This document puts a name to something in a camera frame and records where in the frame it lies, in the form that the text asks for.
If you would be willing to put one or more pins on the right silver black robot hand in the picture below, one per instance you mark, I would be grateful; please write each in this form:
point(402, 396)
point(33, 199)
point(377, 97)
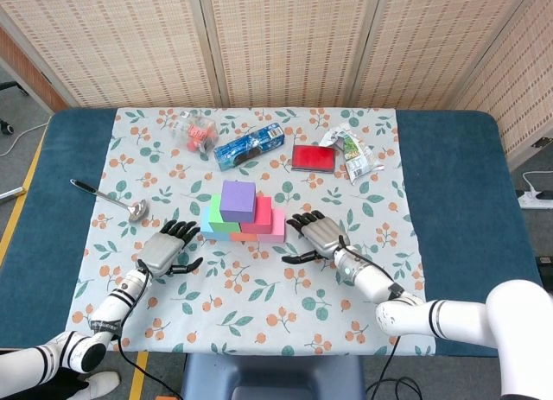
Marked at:
point(322, 238)

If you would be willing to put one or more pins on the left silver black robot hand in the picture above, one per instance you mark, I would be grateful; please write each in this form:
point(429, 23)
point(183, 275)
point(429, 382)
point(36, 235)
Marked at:
point(162, 251)

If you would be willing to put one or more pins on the pink foam block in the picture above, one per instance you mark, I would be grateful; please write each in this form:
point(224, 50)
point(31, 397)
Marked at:
point(278, 229)

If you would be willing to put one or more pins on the light blue foam block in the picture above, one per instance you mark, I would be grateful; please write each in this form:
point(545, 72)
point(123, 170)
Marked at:
point(206, 227)

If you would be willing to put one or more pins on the green foam block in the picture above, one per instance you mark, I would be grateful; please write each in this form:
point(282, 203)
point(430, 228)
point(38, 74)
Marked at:
point(215, 220)

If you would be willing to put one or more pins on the magenta red foam block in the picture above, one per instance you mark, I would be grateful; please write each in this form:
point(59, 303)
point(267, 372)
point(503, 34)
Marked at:
point(261, 218)

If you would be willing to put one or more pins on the orange foam block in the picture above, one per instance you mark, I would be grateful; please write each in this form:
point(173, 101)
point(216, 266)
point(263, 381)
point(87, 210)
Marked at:
point(242, 237)

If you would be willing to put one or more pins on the purple foam block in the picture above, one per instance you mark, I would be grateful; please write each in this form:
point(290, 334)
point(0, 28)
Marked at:
point(237, 201)

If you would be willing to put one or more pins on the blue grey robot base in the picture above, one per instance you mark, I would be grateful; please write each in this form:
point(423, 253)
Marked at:
point(276, 378)

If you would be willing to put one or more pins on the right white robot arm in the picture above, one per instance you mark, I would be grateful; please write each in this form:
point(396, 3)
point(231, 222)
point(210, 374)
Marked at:
point(432, 313)

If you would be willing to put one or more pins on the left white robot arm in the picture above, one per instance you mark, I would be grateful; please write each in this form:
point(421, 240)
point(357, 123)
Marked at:
point(103, 313)

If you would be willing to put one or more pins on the floral fruit print tablecloth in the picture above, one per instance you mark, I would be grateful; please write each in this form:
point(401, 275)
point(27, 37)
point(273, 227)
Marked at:
point(276, 296)

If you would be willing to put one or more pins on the flat red case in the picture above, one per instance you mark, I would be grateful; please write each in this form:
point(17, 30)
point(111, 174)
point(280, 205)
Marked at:
point(313, 158)

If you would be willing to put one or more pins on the crumpled green white snack packet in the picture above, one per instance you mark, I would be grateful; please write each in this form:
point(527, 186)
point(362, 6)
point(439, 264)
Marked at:
point(354, 151)

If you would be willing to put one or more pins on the blue cookie box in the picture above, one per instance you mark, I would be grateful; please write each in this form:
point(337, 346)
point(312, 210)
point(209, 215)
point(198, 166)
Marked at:
point(250, 147)

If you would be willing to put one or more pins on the clear bag red contents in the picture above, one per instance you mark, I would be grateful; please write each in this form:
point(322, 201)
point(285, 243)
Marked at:
point(196, 132)

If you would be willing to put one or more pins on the white shoe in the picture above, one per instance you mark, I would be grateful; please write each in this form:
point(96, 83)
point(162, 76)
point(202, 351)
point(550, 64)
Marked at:
point(103, 382)

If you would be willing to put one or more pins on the grey metal bar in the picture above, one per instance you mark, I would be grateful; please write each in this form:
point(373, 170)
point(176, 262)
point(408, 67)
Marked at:
point(10, 194)

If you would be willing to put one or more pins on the black trouser leg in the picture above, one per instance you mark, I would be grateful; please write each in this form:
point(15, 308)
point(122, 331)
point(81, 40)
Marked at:
point(60, 382)

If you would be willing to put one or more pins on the black office chair base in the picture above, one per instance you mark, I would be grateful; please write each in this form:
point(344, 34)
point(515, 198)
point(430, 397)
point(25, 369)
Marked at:
point(6, 127)

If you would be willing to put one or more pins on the bamboo folding screen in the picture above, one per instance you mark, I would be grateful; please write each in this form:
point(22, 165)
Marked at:
point(281, 41)

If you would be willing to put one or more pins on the white power strip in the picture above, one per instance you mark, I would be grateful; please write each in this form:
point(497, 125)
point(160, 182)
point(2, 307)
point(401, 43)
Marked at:
point(535, 200)

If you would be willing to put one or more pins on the black equipment box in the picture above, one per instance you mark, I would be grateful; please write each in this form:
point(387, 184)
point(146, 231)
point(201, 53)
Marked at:
point(546, 266)

